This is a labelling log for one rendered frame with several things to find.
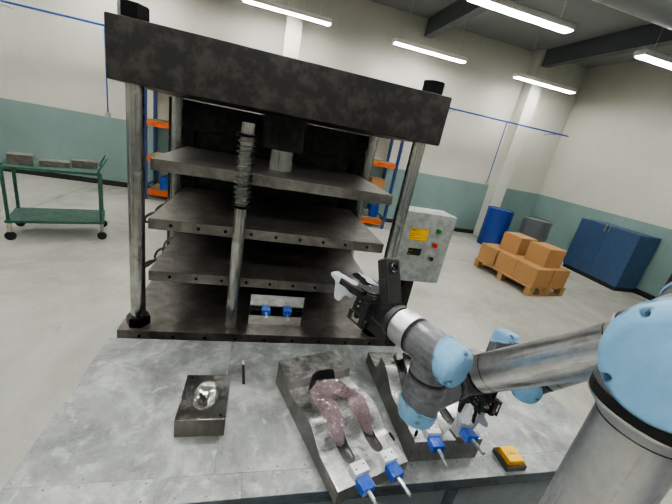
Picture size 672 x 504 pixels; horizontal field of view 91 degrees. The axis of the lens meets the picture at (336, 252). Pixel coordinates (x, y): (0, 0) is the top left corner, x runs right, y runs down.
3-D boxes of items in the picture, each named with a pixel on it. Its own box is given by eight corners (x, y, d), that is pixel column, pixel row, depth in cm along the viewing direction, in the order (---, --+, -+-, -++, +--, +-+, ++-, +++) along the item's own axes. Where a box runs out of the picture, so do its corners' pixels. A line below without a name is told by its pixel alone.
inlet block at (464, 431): (486, 461, 104) (493, 447, 103) (474, 460, 102) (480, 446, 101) (462, 430, 116) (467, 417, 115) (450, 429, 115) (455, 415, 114)
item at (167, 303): (383, 348, 182) (386, 339, 180) (116, 341, 149) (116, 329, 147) (347, 281, 258) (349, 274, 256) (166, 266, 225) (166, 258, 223)
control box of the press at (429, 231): (394, 425, 225) (460, 219, 177) (353, 427, 218) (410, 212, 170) (384, 400, 245) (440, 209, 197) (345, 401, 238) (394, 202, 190)
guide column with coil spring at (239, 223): (230, 381, 176) (255, 123, 133) (219, 381, 174) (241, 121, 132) (231, 374, 181) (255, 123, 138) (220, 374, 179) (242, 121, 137)
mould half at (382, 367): (474, 457, 117) (487, 428, 112) (408, 462, 110) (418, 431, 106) (415, 363, 162) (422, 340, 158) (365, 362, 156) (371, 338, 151)
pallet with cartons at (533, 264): (562, 296, 539) (581, 254, 515) (526, 296, 509) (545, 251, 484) (505, 266, 643) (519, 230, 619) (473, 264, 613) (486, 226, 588)
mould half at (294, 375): (404, 473, 106) (413, 448, 103) (334, 505, 93) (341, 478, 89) (331, 370, 146) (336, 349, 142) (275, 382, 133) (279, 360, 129)
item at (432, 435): (452, 472, 103) (457, 459, 101) (437, 473, 101) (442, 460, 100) (432, 435, 114) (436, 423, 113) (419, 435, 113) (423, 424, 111)
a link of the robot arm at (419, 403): (453, 419, 66) (470, 375, 63) (415, 440, 60) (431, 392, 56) (423, 392, 72) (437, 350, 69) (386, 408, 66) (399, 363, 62)
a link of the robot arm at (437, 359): (439, 399, 55) (454, 357, 52) (394, 359, 63) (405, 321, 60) (467, 386, 59) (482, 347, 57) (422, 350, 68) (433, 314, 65)
